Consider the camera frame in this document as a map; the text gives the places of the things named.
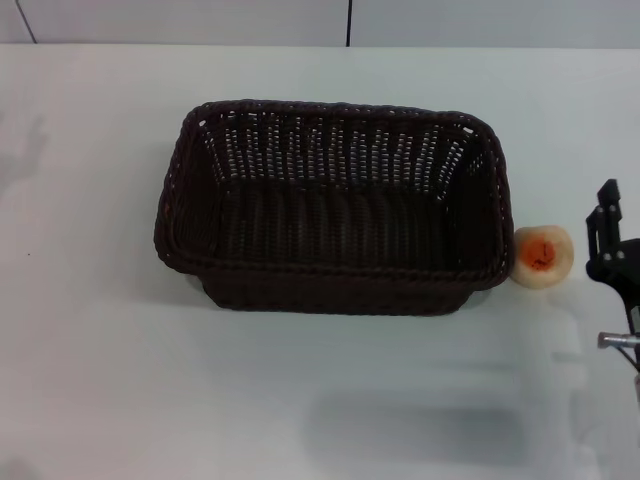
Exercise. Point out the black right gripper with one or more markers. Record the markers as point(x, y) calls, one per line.
point(622, 275)

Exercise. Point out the round bun with orange centre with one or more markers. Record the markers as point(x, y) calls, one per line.
point(542, 256)

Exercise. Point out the dark brown woven basket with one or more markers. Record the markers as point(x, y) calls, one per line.
point(330, 240)

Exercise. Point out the silver metal peg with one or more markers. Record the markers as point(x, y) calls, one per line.
point(617, 340)

